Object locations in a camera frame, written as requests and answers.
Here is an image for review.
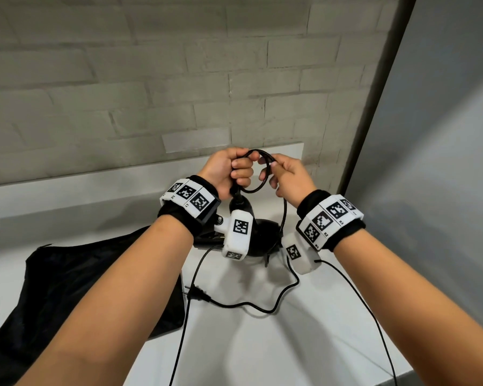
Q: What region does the person's left hand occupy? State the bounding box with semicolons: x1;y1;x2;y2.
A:
197;146;260;201

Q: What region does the person's right hand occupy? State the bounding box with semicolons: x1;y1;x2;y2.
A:
259;153;318;210

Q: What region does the black hair dryer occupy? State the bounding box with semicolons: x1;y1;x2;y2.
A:
192;188;283;258

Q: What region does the black hair dryer cord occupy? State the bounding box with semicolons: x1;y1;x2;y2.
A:
184;149;301;315

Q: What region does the black fabric pouch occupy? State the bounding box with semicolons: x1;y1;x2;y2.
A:
0;225;186;386

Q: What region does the person's left forearm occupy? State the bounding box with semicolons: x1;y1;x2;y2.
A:
16;214;196;386

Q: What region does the person's right forearm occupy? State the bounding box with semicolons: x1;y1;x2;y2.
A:
333;228;483;386

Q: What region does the black wristband with marker tiles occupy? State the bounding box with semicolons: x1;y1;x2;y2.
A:
296;190;366;253
157;175;222;237

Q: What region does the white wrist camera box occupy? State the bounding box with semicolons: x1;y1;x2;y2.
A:
215;209;255;262
281;233;322;276

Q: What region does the dark corner post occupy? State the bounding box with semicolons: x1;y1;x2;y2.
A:
337;0;419;194

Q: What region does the thin black camera cable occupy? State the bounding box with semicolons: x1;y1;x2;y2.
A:
169;244;224;386
313;259;398;386

